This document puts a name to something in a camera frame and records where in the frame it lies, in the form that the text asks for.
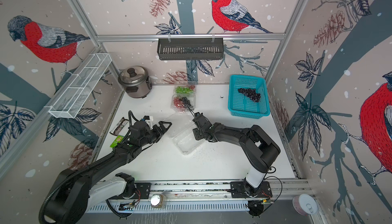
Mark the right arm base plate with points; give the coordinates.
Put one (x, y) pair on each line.
(242, 189)

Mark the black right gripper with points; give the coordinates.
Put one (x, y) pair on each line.
(196, 133)

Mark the clear clamshell container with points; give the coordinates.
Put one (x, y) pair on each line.
(189, 85)
(181, 133)
(191, 97)

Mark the teal plastic basket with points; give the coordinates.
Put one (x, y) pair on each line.
(240, 105)

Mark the brown snack packet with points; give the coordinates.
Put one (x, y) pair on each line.
(119, 126)

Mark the black grape bunch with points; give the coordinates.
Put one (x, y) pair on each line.
(186, 102)

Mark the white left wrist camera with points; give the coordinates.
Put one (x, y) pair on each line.
(149, 120)

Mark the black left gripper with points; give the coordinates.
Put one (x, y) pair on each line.
(163, 131)

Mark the white tape roll right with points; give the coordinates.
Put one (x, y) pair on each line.
(305, 205)

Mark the pink red grape bunch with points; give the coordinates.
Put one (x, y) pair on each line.
(178, 103)

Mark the black hanging wire basket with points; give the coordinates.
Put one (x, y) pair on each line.
(190, 49)

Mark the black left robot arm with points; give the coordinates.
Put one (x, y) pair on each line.
(75, 192)

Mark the green snack packet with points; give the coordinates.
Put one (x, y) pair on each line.
(116, 141)

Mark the white wire mesh shelf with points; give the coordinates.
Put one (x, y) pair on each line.
(82, 84)

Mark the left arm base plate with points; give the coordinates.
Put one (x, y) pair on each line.
(142, 190)

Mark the green grape bunch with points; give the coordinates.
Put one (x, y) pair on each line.
(184, 90)

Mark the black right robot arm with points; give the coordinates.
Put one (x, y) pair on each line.
(259, 148)

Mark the dark purple grape bunch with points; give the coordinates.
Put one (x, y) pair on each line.
(251, 94)

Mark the small round silver light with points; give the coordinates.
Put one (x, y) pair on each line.
(157, 201)

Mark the silver rice cooker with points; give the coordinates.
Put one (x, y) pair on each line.
(136, 81)

